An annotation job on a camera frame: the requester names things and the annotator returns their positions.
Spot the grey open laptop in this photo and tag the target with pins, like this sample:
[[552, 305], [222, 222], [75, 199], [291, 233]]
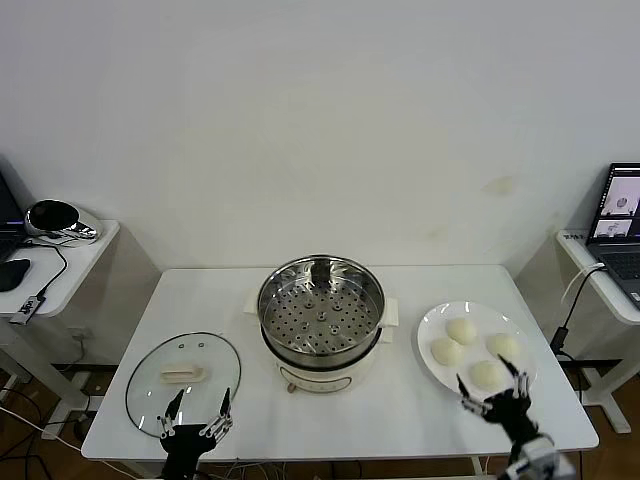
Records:
[[620, 260]]

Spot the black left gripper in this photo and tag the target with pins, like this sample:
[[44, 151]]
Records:
[[187, 440]]

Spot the white side table with headset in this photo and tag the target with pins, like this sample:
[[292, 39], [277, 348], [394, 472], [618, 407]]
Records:
[[75, 260]]

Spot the grey usb hub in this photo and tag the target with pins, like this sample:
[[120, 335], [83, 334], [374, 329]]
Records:
[[27, 307]]

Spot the steel perforated steamer basket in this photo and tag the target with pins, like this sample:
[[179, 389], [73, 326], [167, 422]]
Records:
[[300, 320]]

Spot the white round plate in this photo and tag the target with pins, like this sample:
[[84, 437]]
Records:
[[435, 325]]

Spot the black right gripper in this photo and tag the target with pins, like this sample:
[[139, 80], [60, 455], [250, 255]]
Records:
[[510, 407]]

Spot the white wall socket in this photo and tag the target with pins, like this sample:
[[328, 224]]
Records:
[[77, 331]]

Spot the black computer mouse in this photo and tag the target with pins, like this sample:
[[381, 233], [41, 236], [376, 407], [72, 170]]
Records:
[[12, 275]]

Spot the white steamed baozi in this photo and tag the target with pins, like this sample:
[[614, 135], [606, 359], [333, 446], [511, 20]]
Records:
[[486, 374], [461, 330], [446, 352], [502, 345]]

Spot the steel steamer pot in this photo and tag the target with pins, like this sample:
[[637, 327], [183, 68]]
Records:
[[320, 375]]

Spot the round glass pot lid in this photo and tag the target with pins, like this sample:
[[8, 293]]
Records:
[[210, 350]]

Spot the chrome headset with black visor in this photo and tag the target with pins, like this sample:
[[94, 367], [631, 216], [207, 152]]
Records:
[[50, 215]]

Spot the white side table with label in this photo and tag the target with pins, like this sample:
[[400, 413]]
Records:
[[615, 300]]

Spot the white label sticker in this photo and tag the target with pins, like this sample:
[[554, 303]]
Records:
[[575, 235]]

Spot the dark monitor screen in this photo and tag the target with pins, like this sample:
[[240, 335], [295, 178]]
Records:
[[7, 235]]

